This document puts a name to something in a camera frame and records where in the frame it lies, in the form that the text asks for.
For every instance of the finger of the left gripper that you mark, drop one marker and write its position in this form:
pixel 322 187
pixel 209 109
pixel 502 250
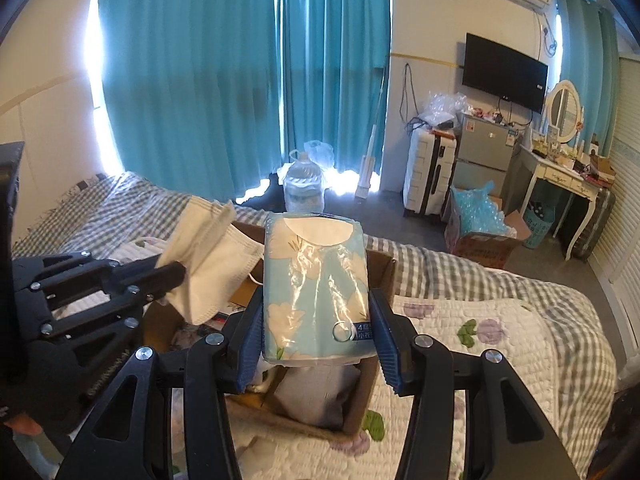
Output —
pixel 76 271
pixel 130 287

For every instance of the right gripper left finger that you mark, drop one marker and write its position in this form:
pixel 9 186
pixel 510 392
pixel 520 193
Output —
pixel 175 399

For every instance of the floral tissue pouch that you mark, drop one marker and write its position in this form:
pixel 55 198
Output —
pixel 186 334

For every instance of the light blue tissue pack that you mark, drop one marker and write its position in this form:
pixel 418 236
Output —
pixel 316 290

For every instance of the grey white soft cloth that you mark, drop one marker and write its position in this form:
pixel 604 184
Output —
pixel 315 396

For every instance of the operator hand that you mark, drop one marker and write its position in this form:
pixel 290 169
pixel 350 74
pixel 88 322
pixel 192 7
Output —
pixel 23 424

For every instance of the brown cardboard box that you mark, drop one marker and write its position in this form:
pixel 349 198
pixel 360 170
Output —
pixel 162 321

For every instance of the grey checked bedsheet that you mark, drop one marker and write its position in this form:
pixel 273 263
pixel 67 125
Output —
pixel 550 333

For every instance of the white floral quilt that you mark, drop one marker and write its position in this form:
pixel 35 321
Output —
pixel 507 434

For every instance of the large water bottle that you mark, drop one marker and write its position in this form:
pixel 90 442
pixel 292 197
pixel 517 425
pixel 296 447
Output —
pixel 302 185

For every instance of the white wardrobe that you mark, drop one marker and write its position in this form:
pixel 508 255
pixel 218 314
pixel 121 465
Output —
pixel 616 256

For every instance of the box with blue bags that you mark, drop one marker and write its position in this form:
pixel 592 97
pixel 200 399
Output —
pixel 478 229

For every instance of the teal waste basket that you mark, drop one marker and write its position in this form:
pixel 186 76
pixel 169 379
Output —
pixel 539 218

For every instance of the white floor mop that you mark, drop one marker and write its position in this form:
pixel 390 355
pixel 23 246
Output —
pixel 368 160

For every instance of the teal curtain left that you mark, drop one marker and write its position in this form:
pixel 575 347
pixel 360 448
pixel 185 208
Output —
pixel 208 97

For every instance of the teal curtain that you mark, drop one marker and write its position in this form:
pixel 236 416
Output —
pixel 591 61
pixel 208 97

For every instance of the white dressing table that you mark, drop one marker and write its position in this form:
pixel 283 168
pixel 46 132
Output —
pixel 530 176

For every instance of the grey mini fridge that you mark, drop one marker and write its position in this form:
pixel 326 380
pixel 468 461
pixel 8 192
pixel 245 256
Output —
pixel 483 154

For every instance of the white suitcase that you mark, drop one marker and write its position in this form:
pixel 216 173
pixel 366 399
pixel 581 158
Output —
pixel 430 161

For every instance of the clear plastic bag pile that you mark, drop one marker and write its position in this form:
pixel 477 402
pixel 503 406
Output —
pixel 444 110

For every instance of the white oval vanity mirror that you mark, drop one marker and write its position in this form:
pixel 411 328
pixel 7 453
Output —
pixel 563 113

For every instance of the teal curtain right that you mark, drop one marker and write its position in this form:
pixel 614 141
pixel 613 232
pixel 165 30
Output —
pixel 591 61

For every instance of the black wall television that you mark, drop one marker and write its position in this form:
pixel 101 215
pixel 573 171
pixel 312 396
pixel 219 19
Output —
pixel 508 74

